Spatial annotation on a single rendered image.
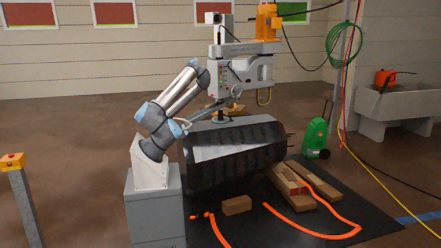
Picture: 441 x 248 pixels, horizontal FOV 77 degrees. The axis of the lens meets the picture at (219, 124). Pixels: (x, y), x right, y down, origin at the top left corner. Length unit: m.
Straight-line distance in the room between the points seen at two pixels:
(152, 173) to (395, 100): 4.19
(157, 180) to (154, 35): 7.23
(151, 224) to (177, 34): 7.32
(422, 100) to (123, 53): 7.41
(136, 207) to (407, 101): 4.51
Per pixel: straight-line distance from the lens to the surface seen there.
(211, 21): 3.79
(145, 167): 1.96
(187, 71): 2.23
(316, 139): 4.32
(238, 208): 3.10
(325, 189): 3.57
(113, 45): 9.03
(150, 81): 9.07
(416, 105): 5.57
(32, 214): 2.58
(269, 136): 3.21
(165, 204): 2.09
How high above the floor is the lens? 1.92
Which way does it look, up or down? 20 degrees down
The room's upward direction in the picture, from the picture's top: 1 degrees counter-clockwise
